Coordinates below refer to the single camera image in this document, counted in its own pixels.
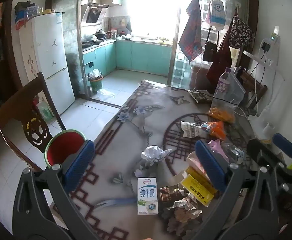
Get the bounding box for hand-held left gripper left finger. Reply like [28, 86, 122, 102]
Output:
[12, 140, 96, 240]

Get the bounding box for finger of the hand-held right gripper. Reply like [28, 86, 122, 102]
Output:
[272, 133, 292, 170]
[247, 138, 286, 173]

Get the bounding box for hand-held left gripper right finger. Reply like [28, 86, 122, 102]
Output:
[191, 140, 279, 240]

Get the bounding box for red bucket with green rim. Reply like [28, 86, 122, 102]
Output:
[44, 129, 86, 168]

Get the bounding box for yellow cardboard box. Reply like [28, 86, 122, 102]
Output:
[181, 174, 215, 207]

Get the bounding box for orange snack packet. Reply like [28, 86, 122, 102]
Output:
[201, 121, 227, 140]

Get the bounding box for newspaper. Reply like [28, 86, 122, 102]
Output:
[181, 121, 202, 138]

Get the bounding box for brown paper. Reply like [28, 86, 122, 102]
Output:
[166, 195, 203, 224]

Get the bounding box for black shoulder bag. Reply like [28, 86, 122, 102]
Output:
[202, 26, 220, 62]

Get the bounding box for white paper roll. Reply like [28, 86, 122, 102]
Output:
[262, 122, 276, 140]

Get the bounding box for pink plastic bag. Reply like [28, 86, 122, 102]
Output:
[207, 139, 230, 163]

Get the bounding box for clear plastic wrapper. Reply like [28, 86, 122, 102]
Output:
[221, 142, 247, 165]

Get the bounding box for brown shiny packet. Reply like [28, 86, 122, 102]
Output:
[159, 184, 189, 203]

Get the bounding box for clear bag of orange snacks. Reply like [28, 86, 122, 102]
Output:
[209, 72, 245, 123]

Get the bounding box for blue plastic strip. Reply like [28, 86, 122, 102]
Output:
[96, 197, 138, 208]

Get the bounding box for crumpled white paper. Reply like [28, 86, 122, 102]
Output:
[141, 145, 172, 166]

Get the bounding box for green detergent bottle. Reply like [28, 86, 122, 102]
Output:
[37, 99, 53, 120]

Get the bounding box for floral printed tablecloth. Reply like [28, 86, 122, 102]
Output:
[50, 79, 292, 240]

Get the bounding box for plain wooden chair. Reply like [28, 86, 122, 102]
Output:
[233, 66, 267, 110]

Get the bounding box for dark patterned packet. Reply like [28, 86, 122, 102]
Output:
[188, 89, 215, 103]

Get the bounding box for white milk carton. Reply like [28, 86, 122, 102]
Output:
[137, 177, 159, 215]

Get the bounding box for white plastic bag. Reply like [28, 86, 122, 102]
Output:
[98, 89, 116, 98]

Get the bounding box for clear bottle with purple label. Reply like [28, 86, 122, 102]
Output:
[212, 67, 234, 105]

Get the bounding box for green waste bin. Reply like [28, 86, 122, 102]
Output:
[88, 69, 104, 92]

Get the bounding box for carved dark wooden chair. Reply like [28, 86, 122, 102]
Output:
[0, 72, 66, 173]

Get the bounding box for dark red garment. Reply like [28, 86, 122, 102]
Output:
[206, 31, 232, 88]

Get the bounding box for white refrigerator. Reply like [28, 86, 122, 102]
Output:
[20, 12, 76, 120]

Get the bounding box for black letter-print bag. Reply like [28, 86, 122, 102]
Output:
[228, 16, 256, 49]

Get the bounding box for teal kitchen base cabinets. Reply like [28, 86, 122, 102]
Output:
[82, 40, 172, 77]

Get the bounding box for dark wooden door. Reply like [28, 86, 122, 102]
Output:
[0, 0, 21, 110]

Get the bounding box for black wok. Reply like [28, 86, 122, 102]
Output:
[94, 29, 111, 40]

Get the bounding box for red blue plaid cloth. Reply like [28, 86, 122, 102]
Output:
[178, 0, 203, 64]

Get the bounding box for white bag with face print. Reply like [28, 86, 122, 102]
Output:
[206, 0, 226, 32]

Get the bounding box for slanted range hood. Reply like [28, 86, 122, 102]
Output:
[82, 2, 109, 27]

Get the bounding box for blue plastic packet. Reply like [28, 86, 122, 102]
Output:
[23, 5, 41, 19]

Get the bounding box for dark folded cloth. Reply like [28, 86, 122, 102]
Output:
[14, 1, 36, 12]

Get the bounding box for white cable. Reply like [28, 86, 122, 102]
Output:
[236, 52, 277, 120]

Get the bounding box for white wall shelf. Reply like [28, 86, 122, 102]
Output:
[243, 50, 285, 80]

